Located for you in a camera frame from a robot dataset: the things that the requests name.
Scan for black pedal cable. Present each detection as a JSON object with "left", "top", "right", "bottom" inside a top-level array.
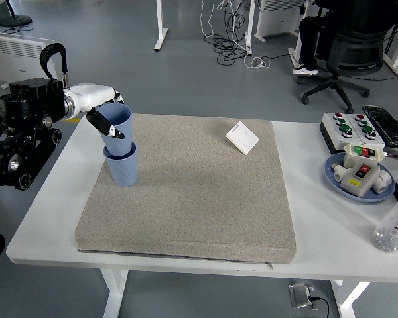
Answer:
[{"left": 313, "top": 296, "right": 331, "bottom": 318}]

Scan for white green-red button switch box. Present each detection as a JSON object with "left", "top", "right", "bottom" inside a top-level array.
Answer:
[{"left": 342, "top": 142, "right": 385, "bottom": 170}]

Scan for grey red rocker switch box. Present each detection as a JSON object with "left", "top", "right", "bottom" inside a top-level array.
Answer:
[{"left": 340, "top": 162, "right": 381, "bottom": 199}]

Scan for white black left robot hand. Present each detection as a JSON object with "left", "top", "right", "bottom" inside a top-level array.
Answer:
[{"left": 69, "top": 84, "right": 127, "bottom": 139}]

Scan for white charger cord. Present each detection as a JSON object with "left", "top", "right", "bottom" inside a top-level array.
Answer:
[{"left": 232, "top": 29, "right": 272, "bottom": 70}]

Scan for clear bottle with red cap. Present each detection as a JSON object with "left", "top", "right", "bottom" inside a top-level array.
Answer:
[{"left": 371, "top": 192, "right": 398, "bottom": 254}]

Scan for black floor cables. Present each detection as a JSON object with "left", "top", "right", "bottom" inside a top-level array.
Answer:
[{"left": 214, "top": 0, "right": 253, "bottom": 66}]

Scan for white push-button control box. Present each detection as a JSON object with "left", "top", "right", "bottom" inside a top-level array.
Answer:
[
  {"left": 348, "top": 114, "right": 386, "bottom": 153},
  {"left": 320, "top": 112, "right": 358, "bottom": 155}
]

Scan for black office chair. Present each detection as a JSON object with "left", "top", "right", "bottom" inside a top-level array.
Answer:
[{"left": 297, "top": 25, "right": 391, "bottom": 115}]

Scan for person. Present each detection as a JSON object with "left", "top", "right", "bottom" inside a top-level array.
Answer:
[{"left": 291, "top": 0, "right": 398, "bottom": 76}]

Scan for white wall switch plate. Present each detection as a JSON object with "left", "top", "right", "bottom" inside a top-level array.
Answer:
[{"left": 225, "top": 121, "right": 261, "bottom": 156}]

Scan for black fan stand base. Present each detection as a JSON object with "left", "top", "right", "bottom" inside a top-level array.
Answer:
[{"left": 0, "top": 0, "right": 33, "bottom": 28}]

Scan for white table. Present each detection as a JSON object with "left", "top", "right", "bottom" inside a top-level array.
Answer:
[{"left": 5, "top": 113, "right": 398, "bottom": 318}]

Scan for blue ribbed plastic cup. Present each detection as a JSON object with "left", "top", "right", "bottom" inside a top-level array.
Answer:
[
  {"left": 94, "top": 103, "right": 134, "bottom": 158},
  {"left": 102, "top": 142, "right": 139, "bottom": 188}
]

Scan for white panel heater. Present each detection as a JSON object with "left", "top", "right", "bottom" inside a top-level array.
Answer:
[
  {"left": 0, "top": 31, "right": 63, "bottom": 90},
  {"left": 254, "top": 0, "right": 306, "bottom": 42}
]

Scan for white desk leg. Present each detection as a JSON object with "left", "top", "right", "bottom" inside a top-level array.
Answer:
[
  {"left": 153, "top": 0, "right": 169, "bottom": 52},
  {"left": 243, "top": 0, "right": 256, "bottom": 56}
]

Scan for white pipe fitting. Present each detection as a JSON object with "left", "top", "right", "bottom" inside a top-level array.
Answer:
[
  {"left": 330, "top": 163, "right": 348, "bottom": 183},
  {"left": 372, "top": 170, "right": 394, "bottom": 195}
]

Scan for grey-brown fabric mat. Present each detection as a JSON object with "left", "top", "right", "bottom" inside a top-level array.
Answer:
[{"left": 74, "top": 113, "right": 298, "bottom": 271}]

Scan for grey foot pedal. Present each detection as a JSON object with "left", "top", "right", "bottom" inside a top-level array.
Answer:
[{"left": 288, "top": 281, "right": 319, "bottom": 311}]

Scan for white desk frame with cables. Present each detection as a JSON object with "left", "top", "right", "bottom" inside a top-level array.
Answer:
[{"left": 383, "top": 0, "right": 398, "bottom": 83}]

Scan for blue plate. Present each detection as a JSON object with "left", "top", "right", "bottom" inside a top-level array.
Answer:
[{"left": 324, "top": 152, "right": 396, "bottom": 203}]

